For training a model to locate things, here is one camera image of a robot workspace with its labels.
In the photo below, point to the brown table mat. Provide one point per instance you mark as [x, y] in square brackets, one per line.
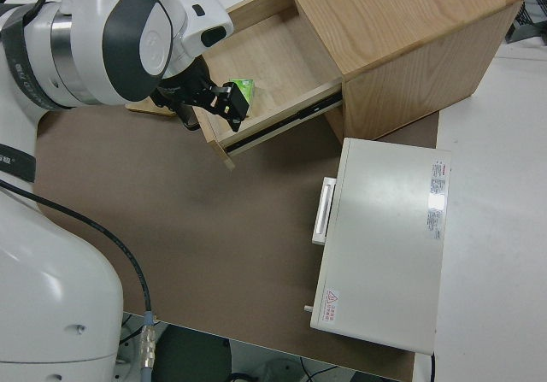
[192, 228]

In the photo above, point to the dark grey equipment frame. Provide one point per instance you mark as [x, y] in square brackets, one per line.
[527, 14]

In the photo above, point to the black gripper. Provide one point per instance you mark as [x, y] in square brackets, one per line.
[188, 87]

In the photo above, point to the white toaster oven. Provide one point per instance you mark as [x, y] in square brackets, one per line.
[384, 245]

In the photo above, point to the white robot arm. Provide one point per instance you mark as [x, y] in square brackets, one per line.
[141, 36]

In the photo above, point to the wooden mug stand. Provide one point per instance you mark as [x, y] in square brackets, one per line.
[143, 107]

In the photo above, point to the small green box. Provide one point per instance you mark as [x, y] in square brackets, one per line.
[247, 89]

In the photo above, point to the wooden cabinet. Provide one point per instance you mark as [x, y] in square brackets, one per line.
[406, 44]

